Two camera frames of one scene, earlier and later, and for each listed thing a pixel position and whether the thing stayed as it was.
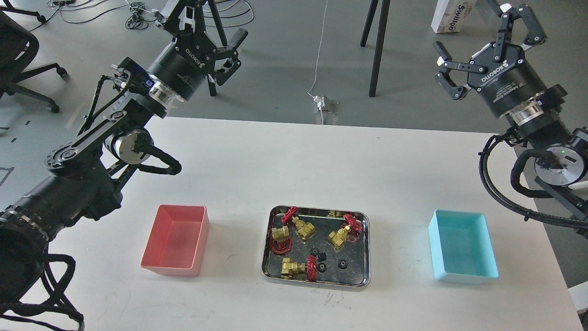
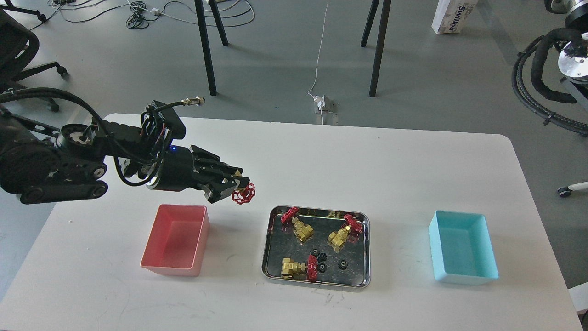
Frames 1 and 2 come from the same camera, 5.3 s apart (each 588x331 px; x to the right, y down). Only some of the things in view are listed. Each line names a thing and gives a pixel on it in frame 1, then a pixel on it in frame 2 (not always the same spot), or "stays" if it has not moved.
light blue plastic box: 461,247 stays
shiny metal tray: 317,246 stays
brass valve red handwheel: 280,243 → 243,195
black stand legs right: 385,8 stays
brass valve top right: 351,228 stays
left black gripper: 183,66 → 180,168
